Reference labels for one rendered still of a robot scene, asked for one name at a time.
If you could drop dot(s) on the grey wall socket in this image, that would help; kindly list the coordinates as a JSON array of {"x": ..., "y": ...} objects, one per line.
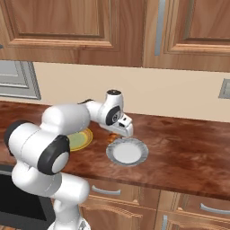
[{"x": 225, "y": 89}]

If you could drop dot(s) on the wide wooden wall cupboard door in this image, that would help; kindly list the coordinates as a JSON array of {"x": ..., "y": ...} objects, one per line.
[{"x": 66, "y": 21}]

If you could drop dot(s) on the grey framed panel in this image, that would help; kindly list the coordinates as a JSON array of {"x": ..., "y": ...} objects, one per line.
[{"x": 15, "y": 79}]

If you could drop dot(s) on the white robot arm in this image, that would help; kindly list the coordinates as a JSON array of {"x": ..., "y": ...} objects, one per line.
[{"x": 64, "y": 118}]

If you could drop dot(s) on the wooden base cupboard door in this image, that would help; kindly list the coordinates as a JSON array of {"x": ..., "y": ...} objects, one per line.
[
  {"x": 197, "y": 224},
  {"x": 110, "y": 217}
]

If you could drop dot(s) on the yellow green plate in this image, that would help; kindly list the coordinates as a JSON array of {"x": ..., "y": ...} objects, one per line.
[{"x": 79, "y": 140}]

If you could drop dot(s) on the wooden drawer front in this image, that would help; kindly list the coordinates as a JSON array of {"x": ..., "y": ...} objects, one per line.
[
  {"x": 191, "y": 206},
  {"x": 128, "y": 188}
]

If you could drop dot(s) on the black oven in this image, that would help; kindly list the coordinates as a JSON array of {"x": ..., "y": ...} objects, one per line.
[{"x": 21, "y": 206}]

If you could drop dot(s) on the grey rimmed white plate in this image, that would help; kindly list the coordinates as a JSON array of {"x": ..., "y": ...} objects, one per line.
[{"x": 127, "y": 152}]

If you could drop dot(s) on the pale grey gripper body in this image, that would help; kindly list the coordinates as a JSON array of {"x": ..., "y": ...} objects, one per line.
[{"x": 125, "y": 129}]

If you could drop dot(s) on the orange brown pastry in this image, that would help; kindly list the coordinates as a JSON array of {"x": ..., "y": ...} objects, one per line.
[{"x": 112, "y": 137}]

